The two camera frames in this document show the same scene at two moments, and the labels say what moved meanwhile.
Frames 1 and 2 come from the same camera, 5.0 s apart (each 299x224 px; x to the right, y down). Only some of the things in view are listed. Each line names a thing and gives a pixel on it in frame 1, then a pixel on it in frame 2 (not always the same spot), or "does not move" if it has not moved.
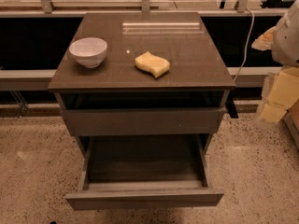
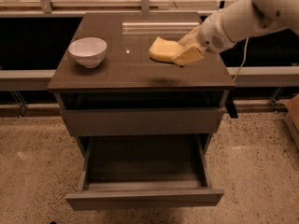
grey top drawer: x=188 y=121 does not move
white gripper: x=287 y=42 → x=212 y=34
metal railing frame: x=38 y=22 does not move
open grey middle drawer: x=145 y=172 does not move
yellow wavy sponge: x=151 y=63 → x=164 y=49
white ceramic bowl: x=89 y=51 does not move
